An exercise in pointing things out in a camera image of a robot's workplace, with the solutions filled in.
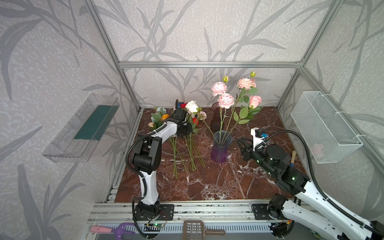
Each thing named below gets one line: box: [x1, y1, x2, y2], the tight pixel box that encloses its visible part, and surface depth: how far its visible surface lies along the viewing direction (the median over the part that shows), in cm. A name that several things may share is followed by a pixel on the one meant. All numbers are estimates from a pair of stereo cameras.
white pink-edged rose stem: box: [224, 70, 258, 142], surface depth 75 cm
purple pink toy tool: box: [90, 222, 136, 240], surface depth 70 cm
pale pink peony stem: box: [211, 76, 235, 145], surface depth 71 cm
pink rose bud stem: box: [230, 95, 263, 139], surface depth 71 cm
